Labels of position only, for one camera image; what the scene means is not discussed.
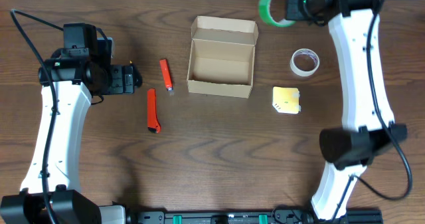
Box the green tape roll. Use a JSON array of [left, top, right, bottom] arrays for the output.
[[258, 0, 296, 27]]

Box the white masking tape roll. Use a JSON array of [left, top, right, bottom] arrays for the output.
[[290, 49, 320, 77]]

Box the orange stapler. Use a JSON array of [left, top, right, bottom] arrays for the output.
[[159, 59, 173, 92]]

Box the yellow sticky note pad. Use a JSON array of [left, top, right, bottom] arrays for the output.
[[272, 86, 301, 114]]

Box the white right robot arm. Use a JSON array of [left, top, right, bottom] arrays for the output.
[[286, 0, 407, 223]]

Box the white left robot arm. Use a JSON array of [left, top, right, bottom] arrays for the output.
[[1, 58, 141, 223]]

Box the black correction tape dispenser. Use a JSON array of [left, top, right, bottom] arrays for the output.
[[129, 61, 143, 88]]

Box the orange utility knife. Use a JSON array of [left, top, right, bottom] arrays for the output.
[[147, 88, 161, 134]]

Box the open cardboard box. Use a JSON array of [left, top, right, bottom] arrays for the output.
[[187, 16, 258, 98]]

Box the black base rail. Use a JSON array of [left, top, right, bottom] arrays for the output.
[[124, 207, 384, 224]]

